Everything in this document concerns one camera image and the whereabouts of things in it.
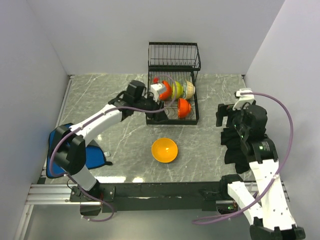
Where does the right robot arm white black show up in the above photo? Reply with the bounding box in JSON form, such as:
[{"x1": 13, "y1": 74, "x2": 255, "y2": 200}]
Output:
[{"x1": 216, "y1": 102, "x2": 306, "y2": 240}]

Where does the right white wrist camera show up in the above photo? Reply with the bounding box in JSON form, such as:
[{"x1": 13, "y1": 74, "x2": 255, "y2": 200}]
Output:
[{"x1": 232, "y1": 88, "x2": 255, "y2": 111}]

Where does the patterned white teal bowl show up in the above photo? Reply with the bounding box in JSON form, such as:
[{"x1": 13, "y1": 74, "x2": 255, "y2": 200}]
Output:
[{"x1": 183, "y1": 80, "x2": 196, "y2": 100}]

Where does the lime green bowl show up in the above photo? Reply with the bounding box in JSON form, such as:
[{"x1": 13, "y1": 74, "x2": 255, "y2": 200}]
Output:
[{"x1": 171, "y1": 81, "x2": 183, "y2": 99}]

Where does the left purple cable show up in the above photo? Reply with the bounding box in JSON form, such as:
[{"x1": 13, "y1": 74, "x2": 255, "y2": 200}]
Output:
[{"x1": 49, "y1": 74, "x2": 177, "y2": 223}]

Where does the aluminium frame rail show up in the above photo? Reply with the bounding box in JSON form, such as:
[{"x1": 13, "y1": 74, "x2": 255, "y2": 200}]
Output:
[{"x1": 24, "y1": 183, "x2": 83, "y2": 206}]

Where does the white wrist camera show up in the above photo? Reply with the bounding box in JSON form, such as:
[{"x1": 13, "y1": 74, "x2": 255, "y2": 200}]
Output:
[
  {"x1": 150, "y1": 83, "x2": 167, "y2": 102},
  {"x1": 232, "y1": 88, "x2": 255, "y2": 111}
]

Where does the black base beam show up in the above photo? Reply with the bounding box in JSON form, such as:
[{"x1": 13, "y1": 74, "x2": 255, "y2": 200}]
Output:
[{"x1": 69, "y1": 181, "x2": 241, "y2": 213}]

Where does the blue cloth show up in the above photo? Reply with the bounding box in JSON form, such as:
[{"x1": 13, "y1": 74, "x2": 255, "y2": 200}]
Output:
[{"x1": 46, "y1": 129, "x2": 109, "y2": 179}]

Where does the purple cable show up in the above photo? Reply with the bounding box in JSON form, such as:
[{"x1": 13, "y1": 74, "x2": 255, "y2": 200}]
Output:
[
  {"x1": 191, "y1": 91, "x2": 294, "y2": 225},
  {"x1": 49, "y1": 74, "x2": 177, "y2": 223}
]

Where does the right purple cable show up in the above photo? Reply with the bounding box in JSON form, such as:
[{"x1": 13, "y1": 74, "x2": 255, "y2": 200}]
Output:
[{"x1": 191, "y1": 91, "x2": 294, "y2": 225}]

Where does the black wire dish rack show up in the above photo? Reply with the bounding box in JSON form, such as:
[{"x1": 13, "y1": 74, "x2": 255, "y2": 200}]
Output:
[{"x1": 146, "y1": 41, "x2": 201, "y2": 125}]

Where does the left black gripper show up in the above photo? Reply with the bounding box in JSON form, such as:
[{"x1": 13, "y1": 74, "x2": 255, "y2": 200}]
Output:
[{"x1": 134, "y1": 91, "x2": 169, "y2": 123}]

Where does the yellow-orange bowl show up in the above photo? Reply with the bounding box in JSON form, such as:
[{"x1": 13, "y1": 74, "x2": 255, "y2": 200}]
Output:
[{"x1": 151, "y1": 137, "x2": 179, "y2": 164}]

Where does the black cloth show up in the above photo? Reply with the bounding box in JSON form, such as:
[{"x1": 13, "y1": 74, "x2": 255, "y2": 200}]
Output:
[{"x1": 220, "y1": 128, "x2": 250, "y2": 174}]

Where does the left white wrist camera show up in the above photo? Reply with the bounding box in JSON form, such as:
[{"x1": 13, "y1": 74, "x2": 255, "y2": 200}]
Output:
[{"x1": 150, "y1": 83, "x2": 167, "y2": 102}]

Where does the red-orange bowl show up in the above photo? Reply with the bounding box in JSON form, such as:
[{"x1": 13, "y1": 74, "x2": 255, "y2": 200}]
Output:
[
  {"x1": 159, "y1": 80, "x2": 172, "y2": 101},
  {"x1": 177, "y1": 98, "x2": 191, "y2": 119}
]

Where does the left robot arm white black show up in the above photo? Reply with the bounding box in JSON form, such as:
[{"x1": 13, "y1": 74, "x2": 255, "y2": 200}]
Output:
[{"x1": 48, "y1": 80, "x2": 169, "y2": 201}]

